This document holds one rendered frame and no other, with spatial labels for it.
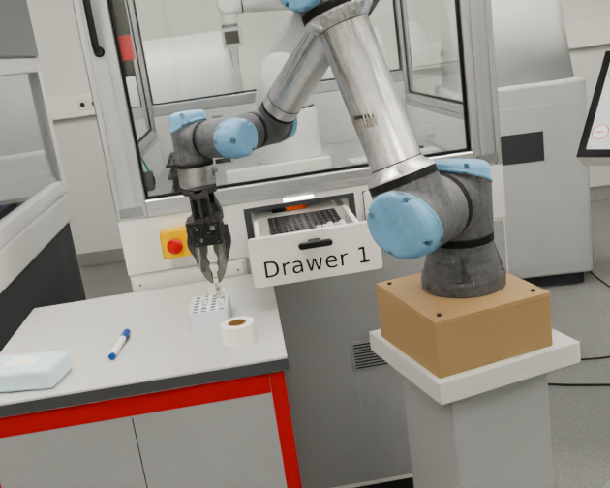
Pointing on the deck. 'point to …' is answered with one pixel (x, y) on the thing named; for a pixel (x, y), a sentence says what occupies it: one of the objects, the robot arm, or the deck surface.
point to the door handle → (92, 29)
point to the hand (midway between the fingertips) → (215, 275)
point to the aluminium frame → (130, 182)
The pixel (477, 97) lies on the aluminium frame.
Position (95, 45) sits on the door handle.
